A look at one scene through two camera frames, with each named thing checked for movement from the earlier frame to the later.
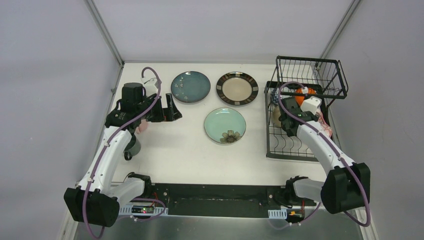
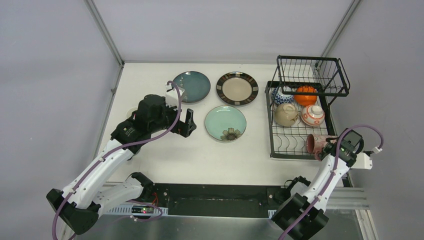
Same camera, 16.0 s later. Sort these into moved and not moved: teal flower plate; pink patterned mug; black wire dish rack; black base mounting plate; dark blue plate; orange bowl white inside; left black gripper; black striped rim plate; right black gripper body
Moved: right black gripper body; left black gripper; orange bowl white inside; pink patterned mug
Not moved: black wire dish rack; dark blue plate; black striped rim plate; teal flower plate; black base mounting plate
